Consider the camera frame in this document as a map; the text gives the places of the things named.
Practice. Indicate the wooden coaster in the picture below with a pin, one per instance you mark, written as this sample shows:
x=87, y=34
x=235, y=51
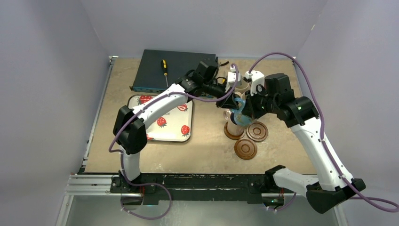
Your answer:
x=233, y=131
x=257, y=131
x=245, y=149

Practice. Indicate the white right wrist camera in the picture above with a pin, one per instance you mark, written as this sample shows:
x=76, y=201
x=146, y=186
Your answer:
x=256, y=81

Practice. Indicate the blue butterfly mug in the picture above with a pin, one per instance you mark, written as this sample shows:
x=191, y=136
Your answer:
x=237, y=116

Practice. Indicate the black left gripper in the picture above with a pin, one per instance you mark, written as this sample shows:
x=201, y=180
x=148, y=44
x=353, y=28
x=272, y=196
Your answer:
x=228, y=102

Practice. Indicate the black yellow long screwdriver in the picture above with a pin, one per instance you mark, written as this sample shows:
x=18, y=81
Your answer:
x=164, y=68

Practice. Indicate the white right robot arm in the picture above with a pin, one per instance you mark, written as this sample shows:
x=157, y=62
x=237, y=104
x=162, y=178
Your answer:
x=334, y=184

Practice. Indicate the wooden coaster front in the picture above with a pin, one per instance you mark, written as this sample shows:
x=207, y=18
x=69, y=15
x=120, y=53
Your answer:
x=245, y=149

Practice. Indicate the white strawberry tray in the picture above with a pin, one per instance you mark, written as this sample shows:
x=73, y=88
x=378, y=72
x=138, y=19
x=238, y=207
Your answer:
x=173, y=126

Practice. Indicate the dark network switch box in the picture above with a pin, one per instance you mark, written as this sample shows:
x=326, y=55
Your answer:
x=149, y=77

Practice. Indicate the cream floral mug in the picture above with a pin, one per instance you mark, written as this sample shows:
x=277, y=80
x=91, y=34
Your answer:
x=242, y=87

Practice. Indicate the purple interior mug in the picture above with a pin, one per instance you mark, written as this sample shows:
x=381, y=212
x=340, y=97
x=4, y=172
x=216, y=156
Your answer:
x=227, y=116

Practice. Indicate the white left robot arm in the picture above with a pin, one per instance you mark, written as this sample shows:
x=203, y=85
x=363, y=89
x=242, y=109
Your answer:
x=131, y=123

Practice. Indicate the black handled pliers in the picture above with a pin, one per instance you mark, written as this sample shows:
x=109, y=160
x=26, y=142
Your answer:
x=221, y=64

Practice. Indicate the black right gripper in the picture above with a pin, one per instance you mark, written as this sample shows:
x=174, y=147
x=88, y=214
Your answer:
x=249, y=107

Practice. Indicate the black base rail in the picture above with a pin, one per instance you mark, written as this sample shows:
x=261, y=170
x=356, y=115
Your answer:
x=155, y=187

